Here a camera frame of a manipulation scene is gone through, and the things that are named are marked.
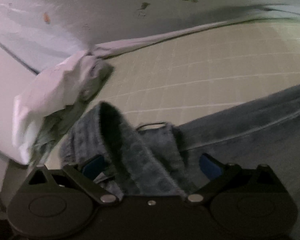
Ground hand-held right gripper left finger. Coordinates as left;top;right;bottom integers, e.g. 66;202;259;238
27;154;118;204

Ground carrot print bed sheet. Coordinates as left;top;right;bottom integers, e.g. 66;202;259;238
0;0;300;60

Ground blue jeans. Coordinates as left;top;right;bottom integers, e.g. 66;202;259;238
59;80;300;198

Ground white rounded board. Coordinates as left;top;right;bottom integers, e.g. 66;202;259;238
0;39;40;166

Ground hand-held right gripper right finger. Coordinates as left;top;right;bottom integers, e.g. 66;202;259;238
186;153;281;204

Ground green grid mat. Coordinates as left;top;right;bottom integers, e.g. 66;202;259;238
44;20;300;167

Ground white shirt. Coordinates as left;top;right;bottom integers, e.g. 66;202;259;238
12;51;98;164

